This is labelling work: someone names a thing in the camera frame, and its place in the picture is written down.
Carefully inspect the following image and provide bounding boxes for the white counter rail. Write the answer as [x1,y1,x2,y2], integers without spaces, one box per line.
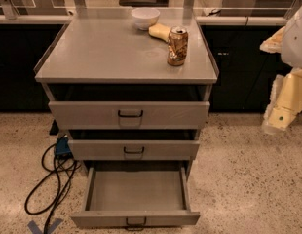
[0,15,287,26]

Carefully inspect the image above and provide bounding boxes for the yellow sponge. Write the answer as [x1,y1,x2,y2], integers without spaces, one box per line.
[148,23,170,42]

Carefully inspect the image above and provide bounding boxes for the top grey drawer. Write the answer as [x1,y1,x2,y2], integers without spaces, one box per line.
[49,84,209,130]

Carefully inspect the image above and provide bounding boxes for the middle grey drawer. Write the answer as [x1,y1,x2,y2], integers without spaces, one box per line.
[68,130,199,160]

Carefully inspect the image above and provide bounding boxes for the orange soda can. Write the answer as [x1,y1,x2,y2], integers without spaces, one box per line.
[167,26,188,66]

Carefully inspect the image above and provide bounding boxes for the black cable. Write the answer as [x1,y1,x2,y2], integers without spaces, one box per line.
[23,142,81,234]

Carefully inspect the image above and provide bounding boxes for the grey drawer cabinet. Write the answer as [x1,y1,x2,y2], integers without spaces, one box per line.
[35,8,218,175]

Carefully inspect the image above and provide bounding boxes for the grey drawer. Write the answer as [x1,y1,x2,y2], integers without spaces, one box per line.
[49,84,209,130]
[68,130,199,160]
[71,162,200,228]

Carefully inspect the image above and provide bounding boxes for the bottom grey drawer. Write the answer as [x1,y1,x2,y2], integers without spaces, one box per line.
[71,162,200,228]

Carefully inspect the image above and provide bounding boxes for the blue power box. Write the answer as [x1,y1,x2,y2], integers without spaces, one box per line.
[54,137,72,158]

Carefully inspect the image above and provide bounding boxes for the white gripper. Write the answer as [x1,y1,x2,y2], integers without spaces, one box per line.
[259,6,302,135]

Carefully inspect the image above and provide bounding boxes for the white bowl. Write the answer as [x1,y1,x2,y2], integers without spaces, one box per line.
[131,7,160,30]

